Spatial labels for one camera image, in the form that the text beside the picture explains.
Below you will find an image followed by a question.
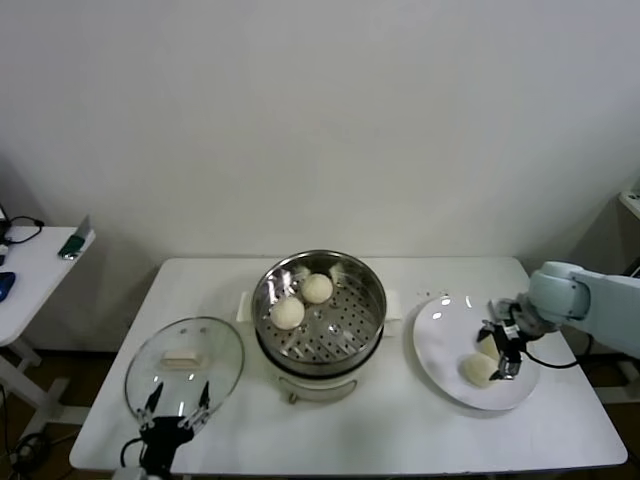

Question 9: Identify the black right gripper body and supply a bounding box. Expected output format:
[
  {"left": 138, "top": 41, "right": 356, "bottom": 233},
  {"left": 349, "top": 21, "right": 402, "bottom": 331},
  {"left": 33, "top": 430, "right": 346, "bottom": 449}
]
[{"left": 499, "top": 309, "right": 551, "bottom": 354}]

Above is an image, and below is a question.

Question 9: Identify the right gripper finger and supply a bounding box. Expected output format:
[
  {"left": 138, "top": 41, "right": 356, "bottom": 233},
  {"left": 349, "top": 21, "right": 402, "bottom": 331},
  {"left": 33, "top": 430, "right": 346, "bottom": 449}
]
[
  {"left": 490, "top": 349, "right": 523, "bottom": 384},
  {"left": 477, "top": 298, "right": 521, "bottom": 343}
]

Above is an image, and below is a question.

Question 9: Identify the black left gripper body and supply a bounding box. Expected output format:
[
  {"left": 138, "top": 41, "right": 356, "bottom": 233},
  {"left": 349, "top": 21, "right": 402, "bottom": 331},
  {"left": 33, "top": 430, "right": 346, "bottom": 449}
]
[{"left": 140, "top": 415, "right": 196, "bottom": 474}]

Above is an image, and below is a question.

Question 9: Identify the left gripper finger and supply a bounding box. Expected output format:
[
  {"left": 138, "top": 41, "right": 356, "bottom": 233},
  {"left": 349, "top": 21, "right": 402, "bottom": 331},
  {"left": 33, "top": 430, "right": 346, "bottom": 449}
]
[
  {"left": 137, "top": 382, "right": 165, "bottom": 432},
  {"left": 179, "top": 380, "right": 211, "bottom": 430}
]

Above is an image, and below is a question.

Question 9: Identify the white steamed baozi bun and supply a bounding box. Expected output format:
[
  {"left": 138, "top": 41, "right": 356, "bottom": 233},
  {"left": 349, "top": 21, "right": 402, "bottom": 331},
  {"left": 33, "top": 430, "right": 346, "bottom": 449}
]
[
  {"left": 459, "top": 353, "right": 501, "bottom": 389},
  {"left": 477, "top": 333, "right": 501, "bottom": 361},
  {"left": 300, "top": 272, "right": 335, "bottom": 305},
  {"left": 269, "top": 297, "right": 306, "bottom": 331}
]

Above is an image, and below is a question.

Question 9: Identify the round glass lid beige handle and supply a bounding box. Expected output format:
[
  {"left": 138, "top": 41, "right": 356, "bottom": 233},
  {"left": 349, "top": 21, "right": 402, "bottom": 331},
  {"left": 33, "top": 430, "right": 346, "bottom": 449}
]
[{"left": 124, "top": 316, "right": 245, "bottom": 421}]

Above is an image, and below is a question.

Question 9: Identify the stainless steel steamer basket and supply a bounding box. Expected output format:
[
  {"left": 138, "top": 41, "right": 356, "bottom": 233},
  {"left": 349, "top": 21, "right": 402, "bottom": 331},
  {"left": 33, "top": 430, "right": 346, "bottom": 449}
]
[{"left": 238, "top": 251, "right": 404, "bottom": 372}]

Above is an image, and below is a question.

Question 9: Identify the silver left wrist block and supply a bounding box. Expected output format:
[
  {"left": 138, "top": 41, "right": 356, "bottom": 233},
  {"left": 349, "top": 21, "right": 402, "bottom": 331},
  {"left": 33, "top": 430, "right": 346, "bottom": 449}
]
[{"left": 112, "top": 464, "right": 152, "bottom": 480}]

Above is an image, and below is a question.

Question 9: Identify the round white plate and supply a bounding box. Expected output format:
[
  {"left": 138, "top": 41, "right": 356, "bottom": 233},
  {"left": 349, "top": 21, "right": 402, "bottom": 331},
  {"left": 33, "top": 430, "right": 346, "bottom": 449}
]
[{"left": 412, "top": 295, "right": 541, "bottom": 412}]

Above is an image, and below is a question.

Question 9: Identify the white electric cooker base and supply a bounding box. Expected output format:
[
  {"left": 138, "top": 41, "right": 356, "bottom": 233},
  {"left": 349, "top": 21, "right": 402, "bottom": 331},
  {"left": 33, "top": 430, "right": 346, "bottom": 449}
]
[{"left": 255, "top": 319, "right": 387, "bottom": 405}]

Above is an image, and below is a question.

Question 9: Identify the white side table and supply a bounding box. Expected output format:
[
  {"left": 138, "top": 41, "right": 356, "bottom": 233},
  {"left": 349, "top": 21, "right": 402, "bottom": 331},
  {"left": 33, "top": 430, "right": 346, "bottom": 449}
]
[{"left": 0, "top": 225, "right": 97, "bottom": 441}]

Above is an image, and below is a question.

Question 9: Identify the green circuit board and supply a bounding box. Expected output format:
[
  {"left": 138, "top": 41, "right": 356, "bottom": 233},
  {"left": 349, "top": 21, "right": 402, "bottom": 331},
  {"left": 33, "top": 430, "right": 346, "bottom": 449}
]
[{"left": 57, "top": 214, "right": 96, "bottom": 260}]

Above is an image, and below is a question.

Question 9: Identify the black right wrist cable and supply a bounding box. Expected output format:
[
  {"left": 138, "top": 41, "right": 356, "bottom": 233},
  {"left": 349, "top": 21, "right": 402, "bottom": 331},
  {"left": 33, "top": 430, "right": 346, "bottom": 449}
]
[{"left": 522, "top": 349, "right": 582, "bottom": 371}]

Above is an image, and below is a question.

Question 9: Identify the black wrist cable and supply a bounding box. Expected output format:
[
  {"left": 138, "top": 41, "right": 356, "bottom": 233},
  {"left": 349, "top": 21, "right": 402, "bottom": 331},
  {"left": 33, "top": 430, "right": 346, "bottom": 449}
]
[
  {"left": 522, "top": 349, "right": 582, "bottom": 371},
  {"left": 119, "top": 436, "right": 147, "bottom": 470}
]

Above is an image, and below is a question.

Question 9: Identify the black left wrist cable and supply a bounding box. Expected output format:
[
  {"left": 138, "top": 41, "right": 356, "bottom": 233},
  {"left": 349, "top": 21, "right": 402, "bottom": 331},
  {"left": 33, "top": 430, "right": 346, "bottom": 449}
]
[{"left": 119, "top": 436, "right": 147, "bottom": 470}]

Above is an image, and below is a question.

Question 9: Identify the black floor cable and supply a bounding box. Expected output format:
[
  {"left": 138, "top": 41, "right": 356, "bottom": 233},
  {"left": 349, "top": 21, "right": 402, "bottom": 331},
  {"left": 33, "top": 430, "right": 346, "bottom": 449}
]
[{"left": 0, "top": 384, "right": 76, "bottom": 476}]

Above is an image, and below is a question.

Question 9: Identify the black cable with plug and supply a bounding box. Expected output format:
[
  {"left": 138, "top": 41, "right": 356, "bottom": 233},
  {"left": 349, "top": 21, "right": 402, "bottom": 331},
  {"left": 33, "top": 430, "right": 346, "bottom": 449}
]
[{"left": 5, "top": 215, "right": 45, "bottom": 246}]

